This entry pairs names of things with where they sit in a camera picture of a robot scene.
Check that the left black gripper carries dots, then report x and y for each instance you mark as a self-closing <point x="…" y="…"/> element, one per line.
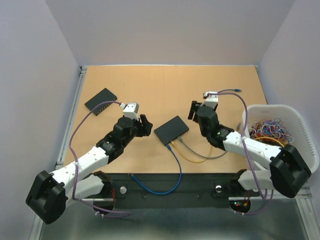
<point x="144" y="130"/>

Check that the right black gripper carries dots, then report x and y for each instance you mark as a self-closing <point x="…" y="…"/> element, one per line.
<point x="194" y="106"/>

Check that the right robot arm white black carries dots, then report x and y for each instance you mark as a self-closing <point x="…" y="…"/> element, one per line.
<point x="285" y="169"/>

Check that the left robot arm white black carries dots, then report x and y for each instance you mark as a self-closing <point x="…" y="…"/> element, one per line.
<point x="48" y="194"/>

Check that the white plastic bin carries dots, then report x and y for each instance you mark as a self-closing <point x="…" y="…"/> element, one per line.
<point x="281" y="125"/>

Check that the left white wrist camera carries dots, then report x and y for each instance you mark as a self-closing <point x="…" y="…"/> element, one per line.
<point x="131" y="110"/>

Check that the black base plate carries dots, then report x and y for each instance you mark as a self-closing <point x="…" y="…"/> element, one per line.
<point x="161" y="191"/>

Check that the aluminium frame rail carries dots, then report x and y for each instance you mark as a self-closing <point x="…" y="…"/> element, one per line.
<point x="68" y="131"/>

